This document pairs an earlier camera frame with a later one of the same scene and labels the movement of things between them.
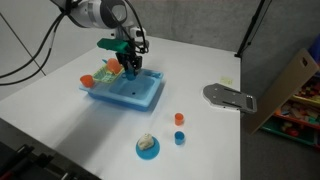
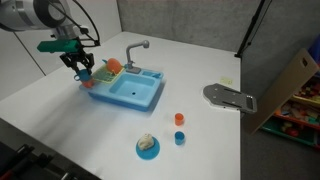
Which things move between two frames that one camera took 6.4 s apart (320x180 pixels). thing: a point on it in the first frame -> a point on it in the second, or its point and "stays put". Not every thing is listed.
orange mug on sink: [86, 80] stays put
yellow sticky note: [226, 80] stays put
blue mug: [129, 74] -> [82, 75]
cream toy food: [145, 142] stays put
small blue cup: [179, 137] stays put
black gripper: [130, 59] -> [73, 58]
